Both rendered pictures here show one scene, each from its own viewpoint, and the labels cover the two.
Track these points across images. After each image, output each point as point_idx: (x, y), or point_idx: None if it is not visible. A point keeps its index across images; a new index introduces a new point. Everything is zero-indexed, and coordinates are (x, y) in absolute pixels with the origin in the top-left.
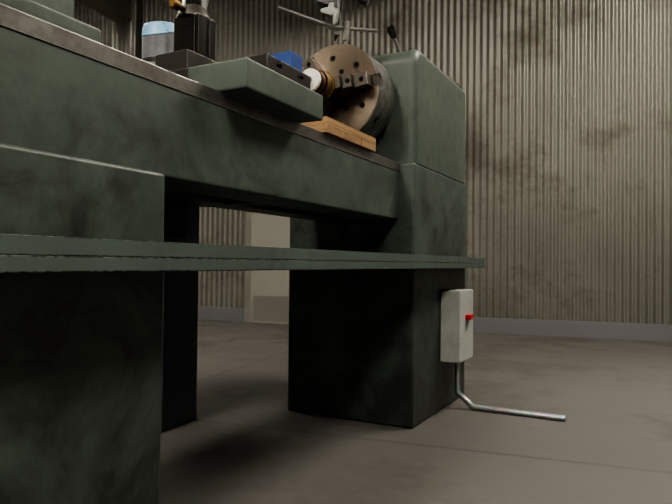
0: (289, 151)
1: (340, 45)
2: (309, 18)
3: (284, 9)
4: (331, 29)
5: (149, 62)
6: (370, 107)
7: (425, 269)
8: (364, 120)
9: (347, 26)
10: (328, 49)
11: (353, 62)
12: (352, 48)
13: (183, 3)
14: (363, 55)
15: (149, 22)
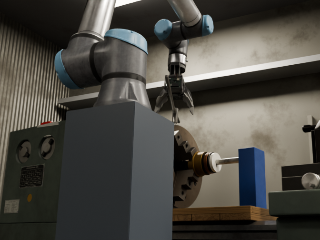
0: None
1: (184, 128)
2: (172, 95)
3: (168, 80)
4: (157, 104)
5: (143, 84)
6: (199, 186)
7: None
8: (196, 195)
9: (177, 113)
10: (177, 127)
11: (190, 146)
12: (190, 135)
13: (103, 12)
14: (195, 144)
15: (141, 35)
